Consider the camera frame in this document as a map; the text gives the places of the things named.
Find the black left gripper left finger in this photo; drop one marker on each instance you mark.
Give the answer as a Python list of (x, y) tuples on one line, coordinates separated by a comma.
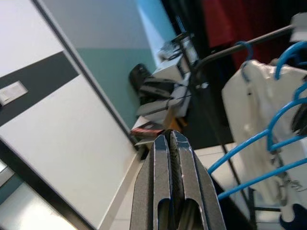
[(144, 191)]

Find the black floor mat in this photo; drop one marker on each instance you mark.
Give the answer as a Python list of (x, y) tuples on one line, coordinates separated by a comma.
[(206, 134)]

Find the white box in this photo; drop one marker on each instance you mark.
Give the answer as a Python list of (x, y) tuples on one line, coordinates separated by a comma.
[(168, 70)]

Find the white printed t-shirt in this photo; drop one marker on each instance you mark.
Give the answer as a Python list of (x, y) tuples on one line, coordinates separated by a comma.
[(251, 107)]

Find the red shirt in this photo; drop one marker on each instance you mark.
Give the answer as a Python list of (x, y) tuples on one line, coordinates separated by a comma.
[(227, 19)]

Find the dark navy garment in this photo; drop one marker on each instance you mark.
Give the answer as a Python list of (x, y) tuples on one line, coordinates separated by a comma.
[(295, 220)]

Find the black metal clothes rack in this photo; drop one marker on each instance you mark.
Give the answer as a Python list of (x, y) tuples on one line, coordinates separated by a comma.
[(263, 36)]

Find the grey garment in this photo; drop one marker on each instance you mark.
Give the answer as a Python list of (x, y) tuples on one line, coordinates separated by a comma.
[(299, 26)]

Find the white wall switch plate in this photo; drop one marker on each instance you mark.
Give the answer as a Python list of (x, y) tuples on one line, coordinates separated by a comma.
[(12, 93)]

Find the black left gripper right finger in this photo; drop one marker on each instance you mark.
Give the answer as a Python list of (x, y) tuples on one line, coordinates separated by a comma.
[(204, 203)]

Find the long black hanging garment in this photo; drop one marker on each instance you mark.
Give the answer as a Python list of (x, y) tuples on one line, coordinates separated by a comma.
[(192, 14)]

